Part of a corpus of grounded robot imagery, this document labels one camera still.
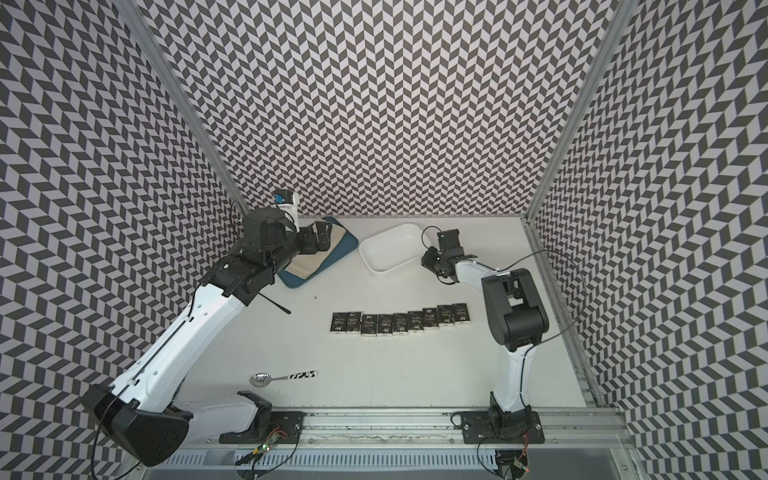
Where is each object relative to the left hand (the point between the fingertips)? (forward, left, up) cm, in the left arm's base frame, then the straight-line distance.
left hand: (314, 228), depth 72 cm
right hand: (+10, -29, -28) cm, 42 cm away
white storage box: (+16, -18, -29) cm, 38 cm away
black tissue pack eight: (-8, -40, -31) cm, 51 cm away
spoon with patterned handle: (-27, +16, -30) cm, 43 cm away
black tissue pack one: (-10, -2, -30) cm, 32 cm away
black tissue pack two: (-10, -7, -30) cm, 33 cm away
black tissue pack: (-8, -35, -31) cm, 48 cm away
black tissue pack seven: (-9, -30, -31) cm, 44 cm away
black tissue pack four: (-11, -16, -31) cm, 36 cm away
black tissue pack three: (-12, -12, -31) cm, 35 cm away
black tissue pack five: (-11, -21, -30) cm, 38 cm away
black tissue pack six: (-10, -25, -30) cm, 41 cm away
